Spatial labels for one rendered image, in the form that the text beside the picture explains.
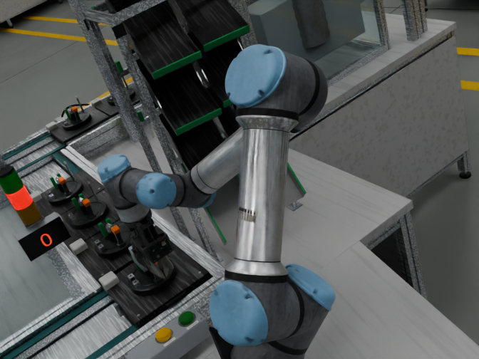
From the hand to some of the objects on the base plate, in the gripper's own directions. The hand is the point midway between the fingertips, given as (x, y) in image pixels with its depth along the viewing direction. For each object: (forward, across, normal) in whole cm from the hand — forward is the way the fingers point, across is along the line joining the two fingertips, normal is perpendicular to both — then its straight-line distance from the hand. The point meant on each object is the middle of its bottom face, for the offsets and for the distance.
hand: (162, 272), depth 159 cm
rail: (+21, -28, -2) cm, 34 cm away
